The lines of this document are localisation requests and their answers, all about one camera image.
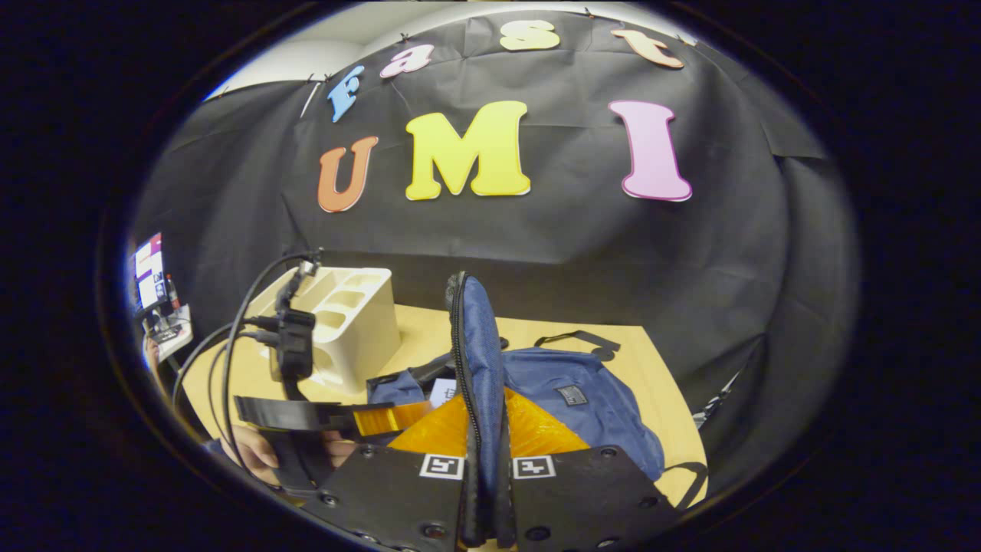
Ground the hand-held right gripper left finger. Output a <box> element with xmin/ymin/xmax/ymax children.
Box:
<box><xmin>300</xmin><ymin>395</ymin><xmax>470</xmax><ymax>552</ymax></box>

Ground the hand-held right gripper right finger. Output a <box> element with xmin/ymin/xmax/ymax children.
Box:
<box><xmin>498</xmin><ymin>387</ymin><xmax>679</xmax><ymax>552</ymax></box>

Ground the cream plastic bookshelf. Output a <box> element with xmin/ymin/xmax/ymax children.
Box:
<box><xmin>249</xmin><ymin>266</ymin><xmax>402</xmax><ymax>396</ymax></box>

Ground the blue schoolbag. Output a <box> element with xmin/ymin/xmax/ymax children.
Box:
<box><xmin>366</xmin><ymin>271</ymin><xmax>710</xmax><ymax>552</ymax></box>

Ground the small bright screen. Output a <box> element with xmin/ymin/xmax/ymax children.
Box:
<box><xmin>133</xmin><ymin>232</ymin><xmax>171</xmax><ymax>314</ymax></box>

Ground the dark metal clip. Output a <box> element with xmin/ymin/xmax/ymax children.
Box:
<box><xmin>692</xmin><ymin>370</ymin><xmax>741</xmax><ymax>430</ymax></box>

